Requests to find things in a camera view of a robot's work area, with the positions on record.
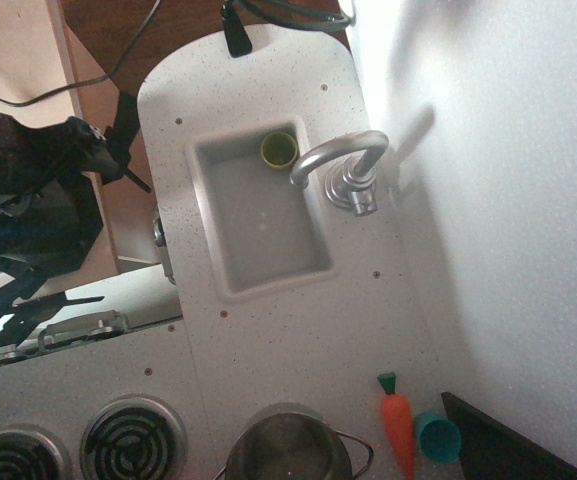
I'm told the silver curved toy faucet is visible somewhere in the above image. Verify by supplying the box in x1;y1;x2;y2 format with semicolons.
289;130;389;217

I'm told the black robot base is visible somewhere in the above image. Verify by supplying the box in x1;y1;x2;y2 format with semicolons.
0;175;103;279

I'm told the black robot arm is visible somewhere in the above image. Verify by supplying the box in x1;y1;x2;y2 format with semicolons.
0;112;116;251

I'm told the white toy sink basin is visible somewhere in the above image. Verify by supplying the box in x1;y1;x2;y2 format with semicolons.
186;115;337;302

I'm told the yellow-green plastic cup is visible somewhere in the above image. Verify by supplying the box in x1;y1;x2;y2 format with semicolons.
260;132;299;170

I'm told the silver knob counter edge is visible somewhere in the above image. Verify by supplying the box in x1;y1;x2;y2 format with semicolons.
153;207;176;285

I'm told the black and blue clamp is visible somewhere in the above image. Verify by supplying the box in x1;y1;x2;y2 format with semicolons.
101;91;152;194

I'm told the silver metal pot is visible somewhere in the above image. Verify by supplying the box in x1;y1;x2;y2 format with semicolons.
215;411;374;480

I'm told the orange toy carrot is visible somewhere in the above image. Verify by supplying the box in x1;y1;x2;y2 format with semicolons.
377;372;415;480

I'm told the black clamp on counter top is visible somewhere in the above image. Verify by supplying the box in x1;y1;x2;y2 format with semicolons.
221;0;252;58

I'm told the teal plastic cup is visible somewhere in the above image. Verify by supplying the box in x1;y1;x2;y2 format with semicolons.
413;411;462;464

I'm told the black coil burner middle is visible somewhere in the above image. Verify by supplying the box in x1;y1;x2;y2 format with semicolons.
79;395;189;479

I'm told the black coil burner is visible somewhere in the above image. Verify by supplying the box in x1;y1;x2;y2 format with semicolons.
0;424;72;480
79;395;189;479

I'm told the blue clamp lower left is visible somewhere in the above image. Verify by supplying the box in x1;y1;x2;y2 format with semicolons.
0;271;104;348

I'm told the black panel bottom right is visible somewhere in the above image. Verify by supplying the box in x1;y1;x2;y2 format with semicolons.
441;392;577;480

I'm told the black coil burner left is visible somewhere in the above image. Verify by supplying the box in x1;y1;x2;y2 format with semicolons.
0;424;72;480

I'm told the silver oven door handle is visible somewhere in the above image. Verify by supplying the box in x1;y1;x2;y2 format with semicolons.
37;310;130;351

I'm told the black power cable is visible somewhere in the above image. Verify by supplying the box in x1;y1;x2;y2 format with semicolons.
0;0;164;109

